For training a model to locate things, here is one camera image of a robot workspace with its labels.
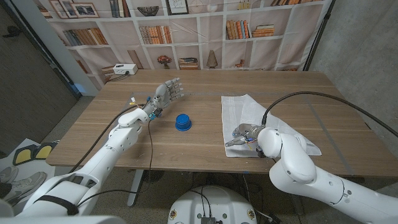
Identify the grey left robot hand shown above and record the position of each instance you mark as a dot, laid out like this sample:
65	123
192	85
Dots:
164	93

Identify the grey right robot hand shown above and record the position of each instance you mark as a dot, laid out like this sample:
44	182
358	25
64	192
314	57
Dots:
248	132

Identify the white cloth napkin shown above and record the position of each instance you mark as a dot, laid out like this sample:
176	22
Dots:
245	109

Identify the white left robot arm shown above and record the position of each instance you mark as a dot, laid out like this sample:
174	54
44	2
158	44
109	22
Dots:
99	165

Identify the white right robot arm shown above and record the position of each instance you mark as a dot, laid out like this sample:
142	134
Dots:
311	177

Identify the blue plastic lid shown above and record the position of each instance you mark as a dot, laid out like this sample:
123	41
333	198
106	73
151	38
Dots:
183	122

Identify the white power strip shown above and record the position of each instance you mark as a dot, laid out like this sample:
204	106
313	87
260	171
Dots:
124	69

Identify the printed bookshelf backdrop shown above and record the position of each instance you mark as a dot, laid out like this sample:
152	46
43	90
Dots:
205	31

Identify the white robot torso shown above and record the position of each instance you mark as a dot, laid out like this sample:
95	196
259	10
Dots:
214	202

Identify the grey table leg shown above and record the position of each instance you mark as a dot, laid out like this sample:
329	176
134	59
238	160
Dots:
297	205
136	186

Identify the black backdrop stand pole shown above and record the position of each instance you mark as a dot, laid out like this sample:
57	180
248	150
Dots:
318	35

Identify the yellow black floor pad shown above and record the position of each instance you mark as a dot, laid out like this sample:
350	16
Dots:
44	151
23	156

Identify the white floor sheet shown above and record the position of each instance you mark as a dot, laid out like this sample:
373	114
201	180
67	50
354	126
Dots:
46	169

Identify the grey sneaker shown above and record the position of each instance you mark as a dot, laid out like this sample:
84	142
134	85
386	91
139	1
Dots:
25	185
7	174

